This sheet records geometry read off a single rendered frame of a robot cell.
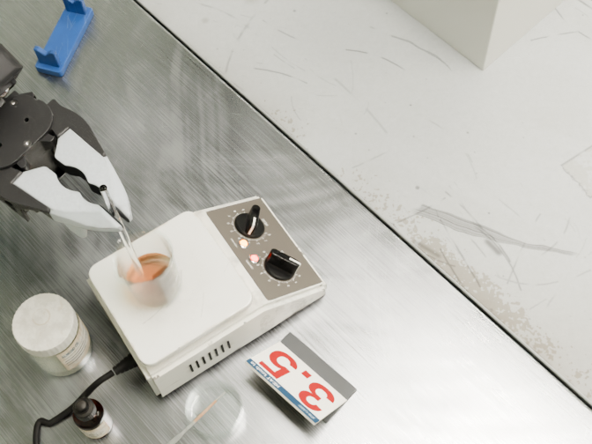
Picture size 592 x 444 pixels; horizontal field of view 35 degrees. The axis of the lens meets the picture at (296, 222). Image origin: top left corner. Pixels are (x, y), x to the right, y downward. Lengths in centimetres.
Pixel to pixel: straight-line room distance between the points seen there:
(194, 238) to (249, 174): 15
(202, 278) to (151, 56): 35
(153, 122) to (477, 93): 37
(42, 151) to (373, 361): 38
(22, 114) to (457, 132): 50
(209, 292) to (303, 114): 28
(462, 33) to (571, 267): 30
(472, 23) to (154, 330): 49
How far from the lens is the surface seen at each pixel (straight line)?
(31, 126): 79
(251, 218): 95
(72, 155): 78
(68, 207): 75
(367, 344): 96
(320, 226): 101
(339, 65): 112
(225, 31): 116
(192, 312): 89
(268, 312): 91
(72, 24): 119
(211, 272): 90
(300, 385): 92
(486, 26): 107
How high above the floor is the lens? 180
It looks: 63 degrees down
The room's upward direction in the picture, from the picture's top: 5 degrees counter-clockwise
